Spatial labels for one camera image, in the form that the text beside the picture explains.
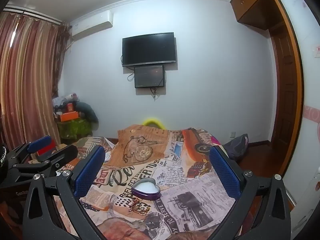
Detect gold bracelet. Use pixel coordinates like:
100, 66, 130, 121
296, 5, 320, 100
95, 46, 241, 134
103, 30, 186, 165
130, 200, 152, 215

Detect striped brown curtain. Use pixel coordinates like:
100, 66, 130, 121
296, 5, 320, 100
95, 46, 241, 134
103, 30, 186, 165
0, 5, 73, 160

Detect green patterned cloth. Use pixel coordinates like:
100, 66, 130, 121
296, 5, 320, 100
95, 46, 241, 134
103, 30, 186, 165
57, 119, 92, 139

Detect dark backpack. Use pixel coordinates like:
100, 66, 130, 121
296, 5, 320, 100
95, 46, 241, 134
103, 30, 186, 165
224, 134, 249, 161

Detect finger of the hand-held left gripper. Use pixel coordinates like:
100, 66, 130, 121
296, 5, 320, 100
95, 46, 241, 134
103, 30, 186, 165
6, 135, 52, 167
11, 144, 78, 181

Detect white curtain rail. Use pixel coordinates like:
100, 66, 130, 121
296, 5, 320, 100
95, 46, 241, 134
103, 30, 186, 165
4, 4, 62, 26

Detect white air conditioner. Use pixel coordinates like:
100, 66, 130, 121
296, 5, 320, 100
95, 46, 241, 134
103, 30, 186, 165
70, 12, 113, 40

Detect newspaper print blanket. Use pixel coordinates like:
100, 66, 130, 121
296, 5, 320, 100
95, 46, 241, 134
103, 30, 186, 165
54, 124, 250, 240

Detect brown wooden door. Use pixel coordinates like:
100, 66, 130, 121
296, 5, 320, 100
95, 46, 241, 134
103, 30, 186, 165
269, 21, 304, 160

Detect purple heart-shaped tin box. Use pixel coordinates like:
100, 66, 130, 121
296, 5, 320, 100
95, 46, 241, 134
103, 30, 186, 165
131, 178, 161, 201

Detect small black wall monitor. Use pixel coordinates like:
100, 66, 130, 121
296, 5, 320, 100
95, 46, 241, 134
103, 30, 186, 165
134, 64, 166, 89

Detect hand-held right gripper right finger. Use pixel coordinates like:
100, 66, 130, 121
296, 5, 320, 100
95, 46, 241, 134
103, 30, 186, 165
209, 145, 292, 240

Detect yellow ring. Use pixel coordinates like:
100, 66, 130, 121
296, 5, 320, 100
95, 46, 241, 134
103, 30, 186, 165
142, 117, 165, 130

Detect patchwork print quilt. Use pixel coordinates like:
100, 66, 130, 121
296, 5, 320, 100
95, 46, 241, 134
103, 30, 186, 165
75, 136, 118, 155

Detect white wardrobe panel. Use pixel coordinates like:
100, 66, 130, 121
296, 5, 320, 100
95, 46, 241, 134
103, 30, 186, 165
272, 0, 320, 205

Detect orange box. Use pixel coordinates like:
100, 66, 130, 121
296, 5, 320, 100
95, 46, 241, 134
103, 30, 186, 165
59, 112, 80, 122

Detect hanging black cable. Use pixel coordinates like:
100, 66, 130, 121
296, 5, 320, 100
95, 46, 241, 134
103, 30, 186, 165
149, 87, 161, 102

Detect brown wooden overhead cabinet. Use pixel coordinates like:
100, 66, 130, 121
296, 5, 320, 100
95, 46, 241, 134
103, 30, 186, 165
230, 0, 279, 30

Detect dark green jacket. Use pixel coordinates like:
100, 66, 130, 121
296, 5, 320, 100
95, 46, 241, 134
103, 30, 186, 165
75, 102, 100, 131

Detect black wall television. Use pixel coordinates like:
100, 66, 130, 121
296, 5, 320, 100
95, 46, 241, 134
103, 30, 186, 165
122, 32, 177, 67

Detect white plastic bags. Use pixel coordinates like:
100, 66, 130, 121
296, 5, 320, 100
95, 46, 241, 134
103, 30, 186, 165
52, 94, 81, 106

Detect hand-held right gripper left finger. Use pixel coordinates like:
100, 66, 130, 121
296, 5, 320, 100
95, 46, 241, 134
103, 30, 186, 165
22, 145, 106, 240

